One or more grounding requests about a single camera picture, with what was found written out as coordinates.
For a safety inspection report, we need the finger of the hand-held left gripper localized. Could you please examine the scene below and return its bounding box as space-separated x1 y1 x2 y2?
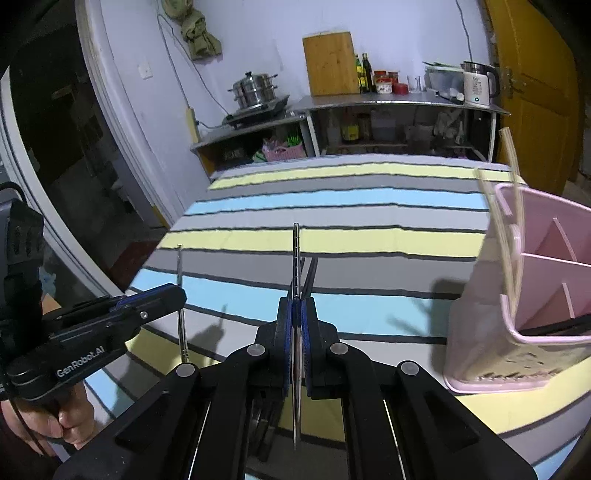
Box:
108 285 188 326
55 294 134 324

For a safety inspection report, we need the pink utensil basket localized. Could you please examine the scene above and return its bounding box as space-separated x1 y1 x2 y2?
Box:
443 182 591 395

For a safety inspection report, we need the red patterned rug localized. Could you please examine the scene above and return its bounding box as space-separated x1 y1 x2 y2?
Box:
104 231 167 296

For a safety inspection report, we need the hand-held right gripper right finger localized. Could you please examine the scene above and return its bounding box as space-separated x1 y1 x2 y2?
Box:
302 298 539 480

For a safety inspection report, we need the white electric kettle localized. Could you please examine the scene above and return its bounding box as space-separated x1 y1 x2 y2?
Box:
461 61 502 110

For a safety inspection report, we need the striped tablecloth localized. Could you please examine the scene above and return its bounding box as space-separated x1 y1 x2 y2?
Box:
83 154 591 480

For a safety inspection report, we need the air conditioner power cable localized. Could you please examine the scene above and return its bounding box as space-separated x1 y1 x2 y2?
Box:
455 0 474 65

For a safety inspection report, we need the low steel shelf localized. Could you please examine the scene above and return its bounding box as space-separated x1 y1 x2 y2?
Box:
189 113 308 178

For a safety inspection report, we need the person's left hand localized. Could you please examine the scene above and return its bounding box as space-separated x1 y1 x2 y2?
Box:
0 383 95 457

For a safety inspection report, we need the bundle of black chopsticks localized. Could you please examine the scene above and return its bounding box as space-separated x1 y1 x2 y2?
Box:
252 257 319 462

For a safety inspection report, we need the slim black chopstick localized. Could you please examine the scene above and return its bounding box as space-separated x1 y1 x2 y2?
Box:
177 244 190 363
292 223 302 450

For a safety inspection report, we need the white sliding door frame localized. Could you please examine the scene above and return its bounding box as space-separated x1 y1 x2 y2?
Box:
74 0 213 229

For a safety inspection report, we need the clear plastic storage box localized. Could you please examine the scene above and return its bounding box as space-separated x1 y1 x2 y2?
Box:
424 62 466 100

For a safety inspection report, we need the thin dark wall cable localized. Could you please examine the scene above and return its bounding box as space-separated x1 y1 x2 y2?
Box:
157 11 227 127

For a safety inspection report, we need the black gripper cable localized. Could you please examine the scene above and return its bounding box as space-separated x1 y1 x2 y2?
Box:
9 392 49 457

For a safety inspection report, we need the olive green curtain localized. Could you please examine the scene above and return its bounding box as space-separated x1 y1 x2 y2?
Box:
161 0 222 61

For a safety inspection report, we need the crumpled cloth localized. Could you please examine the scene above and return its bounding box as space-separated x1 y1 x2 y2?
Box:
434 111 462 137

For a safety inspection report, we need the yellow wooden door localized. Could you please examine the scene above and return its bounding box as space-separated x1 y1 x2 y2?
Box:
480 0 583 195

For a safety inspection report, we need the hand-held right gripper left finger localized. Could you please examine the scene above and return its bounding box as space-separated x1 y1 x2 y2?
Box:
53 298 294 480

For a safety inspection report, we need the metal door handle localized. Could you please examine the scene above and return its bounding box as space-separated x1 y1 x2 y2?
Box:
499 67 527 100

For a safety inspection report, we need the bamboo cutting board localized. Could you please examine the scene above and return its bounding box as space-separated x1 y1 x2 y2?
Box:
302 31 361 97

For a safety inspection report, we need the beige wooden chopstick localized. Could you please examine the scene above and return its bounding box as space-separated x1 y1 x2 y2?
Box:
477 169 514 220
499 128 525 301

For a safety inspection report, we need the steel steamer pot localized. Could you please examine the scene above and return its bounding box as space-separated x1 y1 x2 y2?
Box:
227 71 279 110

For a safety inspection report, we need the small pink basket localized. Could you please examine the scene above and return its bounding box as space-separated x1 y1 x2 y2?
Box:
262 134 305 162

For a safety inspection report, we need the steel shelf table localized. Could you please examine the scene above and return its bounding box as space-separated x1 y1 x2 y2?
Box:
291 90 512 162

